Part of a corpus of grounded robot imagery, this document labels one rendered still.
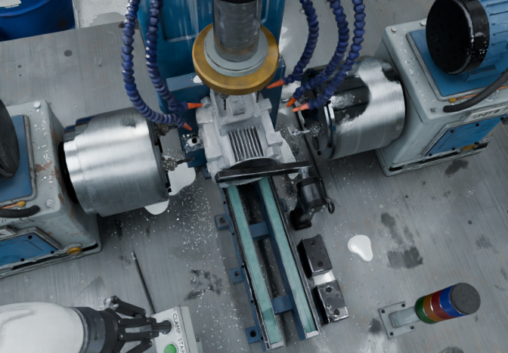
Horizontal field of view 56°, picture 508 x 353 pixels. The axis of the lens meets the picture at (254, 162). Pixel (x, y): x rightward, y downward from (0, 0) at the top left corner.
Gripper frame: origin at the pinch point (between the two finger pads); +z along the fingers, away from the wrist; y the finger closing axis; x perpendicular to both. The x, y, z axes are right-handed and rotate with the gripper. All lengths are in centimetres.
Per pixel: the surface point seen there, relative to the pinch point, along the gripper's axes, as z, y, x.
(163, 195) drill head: 7.2, 29.5, -4.5
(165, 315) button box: 4.1, 2.3, -0.3
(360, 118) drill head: 22, 34, -53
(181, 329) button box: 4.2, -1.6, -3.4
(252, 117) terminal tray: 10, 40, -30
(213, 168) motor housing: 13.5, 33.4, -16.1
